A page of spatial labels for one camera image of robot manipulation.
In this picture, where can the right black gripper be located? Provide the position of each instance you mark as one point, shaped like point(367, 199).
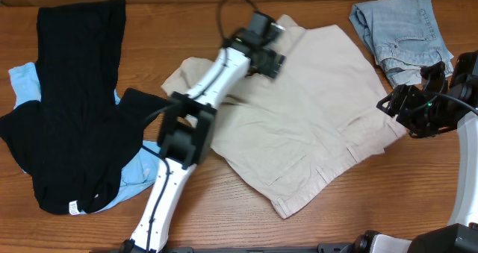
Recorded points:
point(401, 101)

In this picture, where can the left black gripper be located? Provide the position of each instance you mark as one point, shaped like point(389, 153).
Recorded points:
point(272, 63)

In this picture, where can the beige khaki shorts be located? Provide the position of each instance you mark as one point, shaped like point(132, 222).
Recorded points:
point(289, 137)

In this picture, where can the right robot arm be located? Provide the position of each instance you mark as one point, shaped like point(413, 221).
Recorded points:
point(439, 106)

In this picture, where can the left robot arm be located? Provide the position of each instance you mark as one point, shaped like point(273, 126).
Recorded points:
point(189, 121)

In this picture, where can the folded light blue jeans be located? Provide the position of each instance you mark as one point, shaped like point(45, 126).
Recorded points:
point(403, 36)

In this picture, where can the light blue garment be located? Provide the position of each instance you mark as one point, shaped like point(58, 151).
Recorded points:
point(136, 176)

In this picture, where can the black t-shirt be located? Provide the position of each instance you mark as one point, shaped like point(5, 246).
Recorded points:
point(77, 137)

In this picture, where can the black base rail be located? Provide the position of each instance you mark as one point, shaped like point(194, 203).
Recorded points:
point(320, 248)

